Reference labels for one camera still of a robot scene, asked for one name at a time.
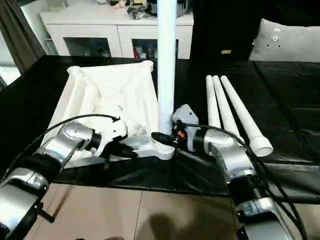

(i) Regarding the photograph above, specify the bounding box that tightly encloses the white plastic table top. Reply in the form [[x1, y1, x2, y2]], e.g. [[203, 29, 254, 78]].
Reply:
[[51, 60, 177, 170]]

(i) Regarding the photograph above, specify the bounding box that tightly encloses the white plastic table leg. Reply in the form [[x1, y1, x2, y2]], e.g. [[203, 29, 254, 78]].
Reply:
[[219, 75, 274, 158], [156, 0, 178, 135], [204, 74, 223, 129], [211, 74, 246, 144]]

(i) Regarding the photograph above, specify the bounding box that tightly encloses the black metal support rod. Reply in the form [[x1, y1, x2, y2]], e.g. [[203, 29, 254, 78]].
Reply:
[[41, 186, 73, 224]]

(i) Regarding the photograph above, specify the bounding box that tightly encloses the black work mat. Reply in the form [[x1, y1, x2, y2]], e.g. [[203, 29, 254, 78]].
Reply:
[[0, 54, 320, 205]]

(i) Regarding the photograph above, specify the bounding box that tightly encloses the black furniture with gold label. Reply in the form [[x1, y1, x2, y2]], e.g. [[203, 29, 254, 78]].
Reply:
[[191, 0, 320, 61]]

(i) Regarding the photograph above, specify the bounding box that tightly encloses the white sideboard with glass doors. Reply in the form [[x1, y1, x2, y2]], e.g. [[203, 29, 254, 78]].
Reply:
[[38, 3, 195, 60]]

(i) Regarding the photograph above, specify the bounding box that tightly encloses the dark clutter pile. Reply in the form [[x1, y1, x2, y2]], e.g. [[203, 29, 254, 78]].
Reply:
[[127, 4, 158, 21]]

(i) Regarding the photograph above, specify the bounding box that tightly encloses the grey rounded bag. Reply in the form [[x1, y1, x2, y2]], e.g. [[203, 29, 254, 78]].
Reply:
[[147, 0, 193, 18]]

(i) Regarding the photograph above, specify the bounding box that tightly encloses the grey cushion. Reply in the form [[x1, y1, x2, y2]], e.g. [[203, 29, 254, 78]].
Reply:
[[248, 17, 320, 63]]

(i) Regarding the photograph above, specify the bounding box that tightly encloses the grey-brown curtain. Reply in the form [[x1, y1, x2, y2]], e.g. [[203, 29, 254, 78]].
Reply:
[[0, 0, 47, 75]]

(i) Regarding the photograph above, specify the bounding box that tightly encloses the black left wrist camera cable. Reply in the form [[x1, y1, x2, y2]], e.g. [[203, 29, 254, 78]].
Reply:
[[0, 113, 121, 181]]

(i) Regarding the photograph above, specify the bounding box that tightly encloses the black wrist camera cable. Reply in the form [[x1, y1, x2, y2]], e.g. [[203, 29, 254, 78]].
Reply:
[[0, 113, 121, 181], [179, 122, 309, 240]]

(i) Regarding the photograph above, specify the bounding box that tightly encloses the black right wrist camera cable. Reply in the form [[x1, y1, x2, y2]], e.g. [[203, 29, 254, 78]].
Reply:
[[179, 122, 309, 240]]

